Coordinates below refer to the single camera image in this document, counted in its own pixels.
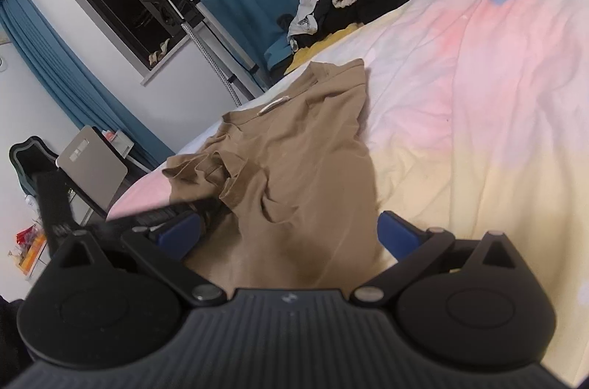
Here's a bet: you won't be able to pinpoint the black padded chair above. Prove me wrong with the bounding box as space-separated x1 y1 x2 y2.
9 136 60 199

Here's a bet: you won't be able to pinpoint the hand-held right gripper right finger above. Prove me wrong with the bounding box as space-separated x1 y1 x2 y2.
354 211 528 308

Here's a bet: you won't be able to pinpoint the small cream object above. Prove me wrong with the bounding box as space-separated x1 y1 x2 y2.
147 40 172 66

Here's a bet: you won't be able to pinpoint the narrow teal curtain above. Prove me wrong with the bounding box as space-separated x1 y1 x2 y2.
0 0 176 169

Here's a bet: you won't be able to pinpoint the tan shirt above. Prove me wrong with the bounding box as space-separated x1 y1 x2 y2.
161 58 399 291

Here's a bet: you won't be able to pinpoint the pastel bed blanket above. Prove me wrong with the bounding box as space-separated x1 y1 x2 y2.
106 0 589 387

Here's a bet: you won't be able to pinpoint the white box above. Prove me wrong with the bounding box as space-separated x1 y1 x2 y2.
103 130 135 156

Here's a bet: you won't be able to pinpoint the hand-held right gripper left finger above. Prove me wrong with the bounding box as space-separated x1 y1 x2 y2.
54 211 226 307

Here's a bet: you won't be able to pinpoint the yellow cloth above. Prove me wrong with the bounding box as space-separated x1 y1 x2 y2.
283 23 364 77

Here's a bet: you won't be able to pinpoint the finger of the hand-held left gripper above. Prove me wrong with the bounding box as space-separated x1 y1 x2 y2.
89 196 227 237

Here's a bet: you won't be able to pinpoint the grey laptop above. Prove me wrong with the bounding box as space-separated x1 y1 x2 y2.
56 125 128 210

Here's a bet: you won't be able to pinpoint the white grey garment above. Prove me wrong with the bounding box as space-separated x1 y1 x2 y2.
288 0 323 49

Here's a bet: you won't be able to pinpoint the red and orange packets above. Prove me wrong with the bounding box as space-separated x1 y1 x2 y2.
8 221 47 277

